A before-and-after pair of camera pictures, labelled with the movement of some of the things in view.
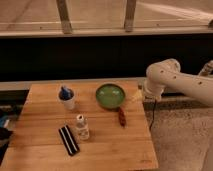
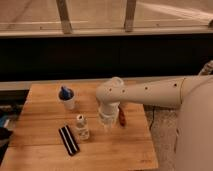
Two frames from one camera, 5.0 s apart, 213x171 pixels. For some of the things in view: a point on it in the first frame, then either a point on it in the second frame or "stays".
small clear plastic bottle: x=82 y=128 stays
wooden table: x=82 y=126 stays
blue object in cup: x=65 y=94 stays
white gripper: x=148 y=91 → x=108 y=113
